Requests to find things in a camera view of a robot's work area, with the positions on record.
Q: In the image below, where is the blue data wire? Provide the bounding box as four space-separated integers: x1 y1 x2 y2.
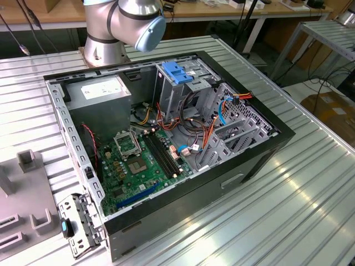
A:
176 95 233 158

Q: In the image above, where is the red yellow power wire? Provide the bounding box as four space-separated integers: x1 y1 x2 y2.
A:
231 93 253 106

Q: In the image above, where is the grey metal disk bay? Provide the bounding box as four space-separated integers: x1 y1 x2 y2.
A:
194 117 278 173

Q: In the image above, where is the black RAM slot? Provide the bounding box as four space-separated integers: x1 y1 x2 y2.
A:
154 132 183 174
143 135 173 178
146 134 176 177
150 134 180 176

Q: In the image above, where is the grey metal drive cage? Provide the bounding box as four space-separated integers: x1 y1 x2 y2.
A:
153 57 223 124

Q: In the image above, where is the CPU socket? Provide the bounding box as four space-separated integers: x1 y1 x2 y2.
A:
126 156 150 177

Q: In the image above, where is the metal socket cover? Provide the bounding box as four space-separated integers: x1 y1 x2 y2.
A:
113 130 141 160

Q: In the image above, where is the blue plastic drive latch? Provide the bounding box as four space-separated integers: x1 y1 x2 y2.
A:
161 61 194 85

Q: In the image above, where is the green motherboard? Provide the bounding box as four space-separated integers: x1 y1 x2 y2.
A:
97 129 195 217

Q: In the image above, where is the blue expansion slot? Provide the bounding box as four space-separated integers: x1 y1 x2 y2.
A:
115 181 161 210

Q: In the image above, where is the black open PC case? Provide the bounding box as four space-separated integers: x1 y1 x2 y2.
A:
43 49 296 263

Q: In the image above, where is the grey power supply unit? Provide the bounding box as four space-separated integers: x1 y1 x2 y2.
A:
64 75 133 142

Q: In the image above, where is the wooden desk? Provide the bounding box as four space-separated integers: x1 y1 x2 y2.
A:
0 0 333 55

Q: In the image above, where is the small white box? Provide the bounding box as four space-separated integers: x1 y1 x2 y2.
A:
229 0 265 9

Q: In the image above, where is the black latch with blue tab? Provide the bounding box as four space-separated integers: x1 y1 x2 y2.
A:
59 217 75 239

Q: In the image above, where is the cardboard box with label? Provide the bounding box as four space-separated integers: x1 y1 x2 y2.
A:
301 91 355 156

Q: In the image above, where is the grey part rack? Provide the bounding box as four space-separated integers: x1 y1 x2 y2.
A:
0 149 61 252

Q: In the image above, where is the metal slat side table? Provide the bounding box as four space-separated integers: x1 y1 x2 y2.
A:
270 21 355 81

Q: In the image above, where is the brown cardboard box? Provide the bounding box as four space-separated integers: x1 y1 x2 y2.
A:
26 0 60 13

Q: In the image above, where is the orange red wire bundle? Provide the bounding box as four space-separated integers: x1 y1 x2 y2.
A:
155 102 184 131

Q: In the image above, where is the black wire loop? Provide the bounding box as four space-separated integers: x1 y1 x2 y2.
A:
179 91 211 136

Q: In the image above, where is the orange flat wire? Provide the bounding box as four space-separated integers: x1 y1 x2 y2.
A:
201 116 220 152

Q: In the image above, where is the yellow wire bundle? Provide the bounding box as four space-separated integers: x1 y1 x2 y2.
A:
137 107 153 126

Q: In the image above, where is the red black twisted wire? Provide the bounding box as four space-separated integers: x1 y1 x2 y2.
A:
82 124 99 167

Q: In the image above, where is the grey metal bracket flap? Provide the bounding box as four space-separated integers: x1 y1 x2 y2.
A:
57 192 108 260

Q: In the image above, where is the black cable with metal plug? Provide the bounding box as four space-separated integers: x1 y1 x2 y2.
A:
0 0 44 57

